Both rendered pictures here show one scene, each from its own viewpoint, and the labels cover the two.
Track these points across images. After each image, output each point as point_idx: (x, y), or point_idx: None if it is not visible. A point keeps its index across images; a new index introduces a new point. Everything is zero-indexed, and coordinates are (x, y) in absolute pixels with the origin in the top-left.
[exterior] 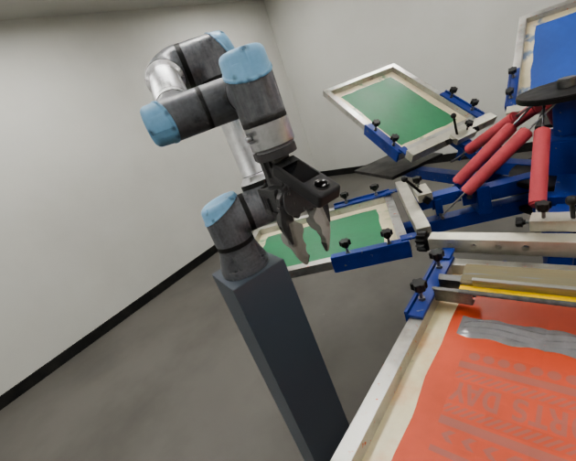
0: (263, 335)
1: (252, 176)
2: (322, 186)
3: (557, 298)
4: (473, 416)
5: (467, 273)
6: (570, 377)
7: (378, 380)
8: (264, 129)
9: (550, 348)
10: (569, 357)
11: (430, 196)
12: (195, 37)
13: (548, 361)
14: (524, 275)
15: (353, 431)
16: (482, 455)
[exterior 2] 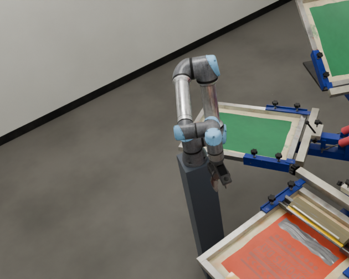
0: (194, 192)
1: None
2: (225, 180)
3: (316, 227)
4: (261, 255)
5: (294, 202)
6: (302, 255)
7: (234, 232)
8: (213, 156)
9: (305, 243)
10: (308, 249)
11: (318, 138)
12: (200, 60)
13: (299, 248)
14: (313, 213)
15: (216, 245)
16: (255, 266)
